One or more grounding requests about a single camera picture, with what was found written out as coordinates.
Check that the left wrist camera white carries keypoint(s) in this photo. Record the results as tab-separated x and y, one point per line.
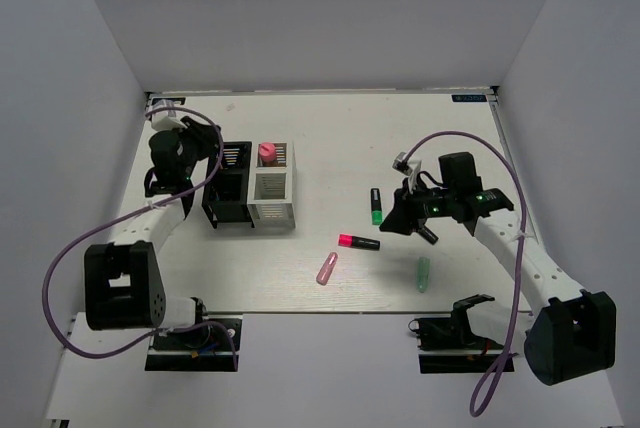
164	117

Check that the right aluminium table rail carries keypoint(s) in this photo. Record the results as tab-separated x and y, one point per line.
506	138

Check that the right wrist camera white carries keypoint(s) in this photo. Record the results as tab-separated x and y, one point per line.
410	169

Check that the pink black highlighter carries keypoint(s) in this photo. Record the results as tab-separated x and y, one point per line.
357	242

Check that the orange black highlighter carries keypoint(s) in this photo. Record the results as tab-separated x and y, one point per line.
428	235

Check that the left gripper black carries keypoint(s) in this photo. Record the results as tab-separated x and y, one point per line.
203	133

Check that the blue table label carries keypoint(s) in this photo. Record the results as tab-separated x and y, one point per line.
175	99
469	98

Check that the green translucent small tube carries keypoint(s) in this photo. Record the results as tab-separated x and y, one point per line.
422	274

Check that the left blue table label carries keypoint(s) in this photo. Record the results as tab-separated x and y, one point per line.
175	99

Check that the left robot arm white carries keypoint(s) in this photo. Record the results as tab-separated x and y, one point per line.
122	280

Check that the black mesh organizer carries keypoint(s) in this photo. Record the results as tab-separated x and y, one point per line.
224	198

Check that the pink translucent small tube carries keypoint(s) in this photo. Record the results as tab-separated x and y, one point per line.
326	269

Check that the right blue table label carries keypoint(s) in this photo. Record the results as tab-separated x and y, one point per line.
469	98

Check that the white mesh organizer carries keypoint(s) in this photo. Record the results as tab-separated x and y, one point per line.
271	195

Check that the pink capped clear tube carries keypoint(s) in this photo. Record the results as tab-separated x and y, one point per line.
267	154

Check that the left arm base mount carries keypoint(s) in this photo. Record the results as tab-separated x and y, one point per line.
206	350

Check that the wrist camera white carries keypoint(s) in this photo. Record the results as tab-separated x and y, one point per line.
164	117
410	169

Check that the green black highlighter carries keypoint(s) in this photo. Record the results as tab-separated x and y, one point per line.
376	206

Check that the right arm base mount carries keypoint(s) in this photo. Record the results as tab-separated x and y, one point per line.
448	345

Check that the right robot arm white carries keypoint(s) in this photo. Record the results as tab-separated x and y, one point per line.
573	331

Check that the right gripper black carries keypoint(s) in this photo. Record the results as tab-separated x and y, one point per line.
404	217

